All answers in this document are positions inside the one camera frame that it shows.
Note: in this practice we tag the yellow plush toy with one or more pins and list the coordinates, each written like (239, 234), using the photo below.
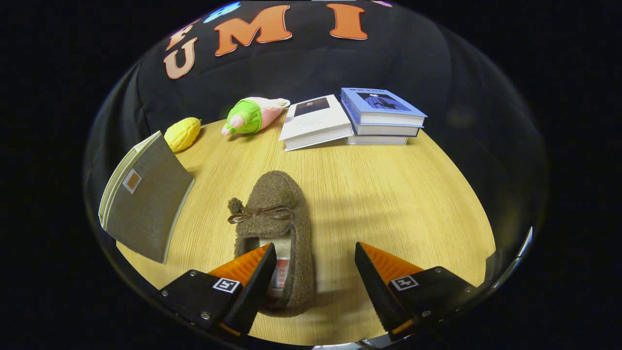
(182, 134)

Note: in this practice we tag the blue cover book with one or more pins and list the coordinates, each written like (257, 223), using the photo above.
(384, 103)

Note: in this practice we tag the green and pink plush toy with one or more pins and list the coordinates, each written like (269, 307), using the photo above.
(248, 116)

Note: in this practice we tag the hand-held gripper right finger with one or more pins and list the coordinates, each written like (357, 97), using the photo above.
(376, 287)

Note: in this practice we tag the grey fabric storage box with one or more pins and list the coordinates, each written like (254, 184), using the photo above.
(150, 199)

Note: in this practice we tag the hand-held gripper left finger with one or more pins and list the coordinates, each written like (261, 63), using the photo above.
(257, 287)

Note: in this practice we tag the thin white book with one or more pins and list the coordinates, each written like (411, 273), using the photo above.
(376, 140)

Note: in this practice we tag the brown fuzzy shoe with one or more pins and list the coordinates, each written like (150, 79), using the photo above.
(274, 194)

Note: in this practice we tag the blue spine book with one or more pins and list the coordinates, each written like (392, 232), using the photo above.
(388, 130)

